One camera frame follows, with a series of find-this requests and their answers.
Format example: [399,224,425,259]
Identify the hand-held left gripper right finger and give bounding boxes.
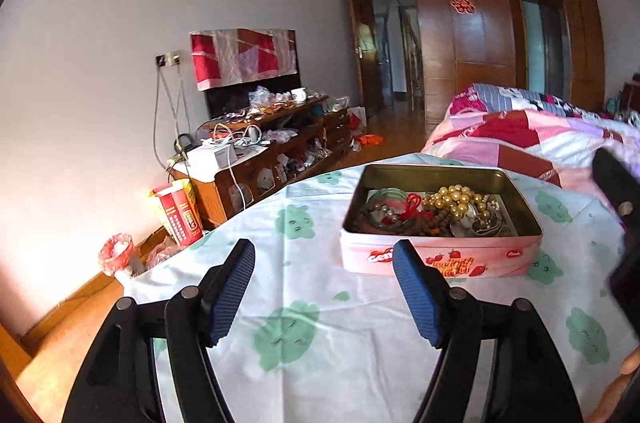
[392,239,585,423]

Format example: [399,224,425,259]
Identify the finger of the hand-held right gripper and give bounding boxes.
[592,148,640,235]

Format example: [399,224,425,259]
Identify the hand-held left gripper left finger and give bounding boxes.
[61,239,257,423]

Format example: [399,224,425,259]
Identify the brown wooden bead bracelet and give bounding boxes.
[400,208,457,237]

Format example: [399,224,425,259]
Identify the silver bangle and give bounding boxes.
[450,208,507,239]

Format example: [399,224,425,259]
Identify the pink metal tin box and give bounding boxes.
[340,163,544,279]

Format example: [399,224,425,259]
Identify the red knotted cord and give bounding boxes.
[387,192,426,225]

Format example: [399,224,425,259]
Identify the pearl necklace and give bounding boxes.
[422,184,501,224]

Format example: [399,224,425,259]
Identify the green jade bangle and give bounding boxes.
[366,186,409,210]

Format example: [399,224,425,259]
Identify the crumpled clear plastic bag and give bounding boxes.
[145,237,187,270]

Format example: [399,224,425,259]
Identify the dark wooden headboard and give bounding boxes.
[620,75,640,114]

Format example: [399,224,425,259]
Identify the red yellow carton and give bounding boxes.
[149,179,205,247]

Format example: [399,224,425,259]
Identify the white sheet with green clouds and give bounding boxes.
[122,153,640,423]

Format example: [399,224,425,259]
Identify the bin with red bag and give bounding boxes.
[98,233,142,280]

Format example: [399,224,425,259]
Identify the pink red patchwork quilt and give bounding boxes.
[420,109,640,204]

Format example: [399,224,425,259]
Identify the white box appliance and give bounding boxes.
[184,144,239,182]

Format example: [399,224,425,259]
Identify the striped floral quilt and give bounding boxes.
[447,83,617,120]

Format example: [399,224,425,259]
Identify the wooden television cabinet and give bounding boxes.
[167,95,353,229]

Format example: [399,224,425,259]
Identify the wooden wardrobe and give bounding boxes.
[334,0,608,124]

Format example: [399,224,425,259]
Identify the black television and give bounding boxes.
[206,30,303,120]

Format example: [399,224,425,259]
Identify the red white television cover cloth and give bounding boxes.
[190,28,297,92]

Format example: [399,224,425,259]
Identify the dark wooden door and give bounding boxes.
[350,0,385,114]

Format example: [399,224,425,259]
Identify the grey wall cables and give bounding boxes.
[152,65,194,164]

